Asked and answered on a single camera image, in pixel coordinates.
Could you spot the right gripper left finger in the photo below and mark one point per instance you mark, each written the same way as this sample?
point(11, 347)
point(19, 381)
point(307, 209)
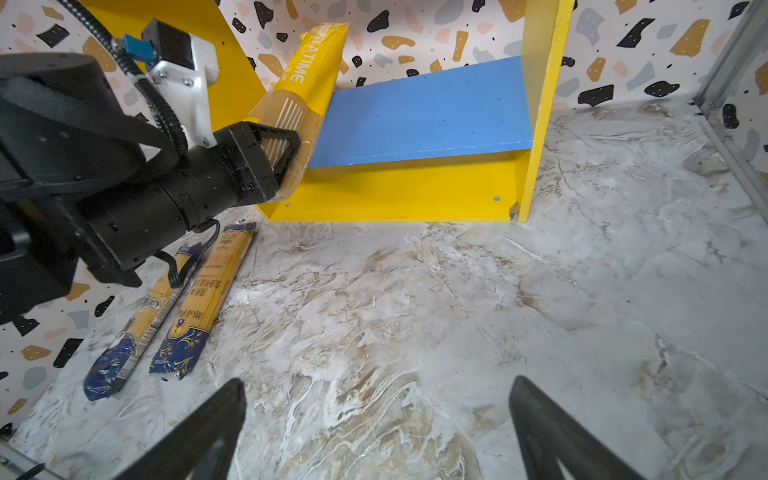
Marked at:
point(203, 445)

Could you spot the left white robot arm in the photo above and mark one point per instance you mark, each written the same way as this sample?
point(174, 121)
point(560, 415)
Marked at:
point(82, 182)

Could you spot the yellow Pastatime spaghetti bag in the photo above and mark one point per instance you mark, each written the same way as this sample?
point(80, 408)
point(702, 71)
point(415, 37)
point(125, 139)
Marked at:
point(300, 99)

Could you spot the dark blue spaghetti bag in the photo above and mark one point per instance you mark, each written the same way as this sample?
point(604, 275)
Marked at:
point(110, 372)

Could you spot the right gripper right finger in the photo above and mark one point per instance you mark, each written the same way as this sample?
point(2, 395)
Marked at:
point(553, 443)

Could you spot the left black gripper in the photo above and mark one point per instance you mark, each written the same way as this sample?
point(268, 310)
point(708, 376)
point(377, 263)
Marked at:
point(131, 222)

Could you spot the orange blue spaghetti bag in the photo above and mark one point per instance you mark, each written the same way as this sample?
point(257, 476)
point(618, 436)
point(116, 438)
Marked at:
point(194, 321)

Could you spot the yellow shelf with coloured boards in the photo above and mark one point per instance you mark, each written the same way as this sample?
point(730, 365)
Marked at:
point(439, 112)

